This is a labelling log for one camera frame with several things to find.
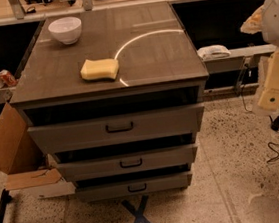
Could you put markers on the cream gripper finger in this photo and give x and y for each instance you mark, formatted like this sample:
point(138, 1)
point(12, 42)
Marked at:
point(253, 23)
point(269, 93)

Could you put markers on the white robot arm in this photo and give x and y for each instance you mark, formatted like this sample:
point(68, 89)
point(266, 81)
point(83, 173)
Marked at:
point(266, 20)

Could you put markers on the grey top drawer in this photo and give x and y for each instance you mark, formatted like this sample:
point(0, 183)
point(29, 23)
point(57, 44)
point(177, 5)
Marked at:
point(118, 129)

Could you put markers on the grey drawer cabinet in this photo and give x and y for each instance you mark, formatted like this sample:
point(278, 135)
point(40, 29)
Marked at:
point(158, 69)

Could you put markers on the folded white cloth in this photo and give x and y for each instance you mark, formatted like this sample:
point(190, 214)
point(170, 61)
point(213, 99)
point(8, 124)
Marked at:
point(213, 52)

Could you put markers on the yellow sponge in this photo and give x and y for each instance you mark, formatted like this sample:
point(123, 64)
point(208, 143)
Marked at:
point(98, 69)

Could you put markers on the white bowl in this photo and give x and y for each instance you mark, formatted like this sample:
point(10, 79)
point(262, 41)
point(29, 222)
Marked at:
point(66, 30)

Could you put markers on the red soda can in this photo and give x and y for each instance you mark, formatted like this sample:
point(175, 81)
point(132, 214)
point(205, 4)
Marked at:
point(8, 78)

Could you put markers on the brown cardboard box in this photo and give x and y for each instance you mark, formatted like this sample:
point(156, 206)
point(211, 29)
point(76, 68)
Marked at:
point(26, 167)

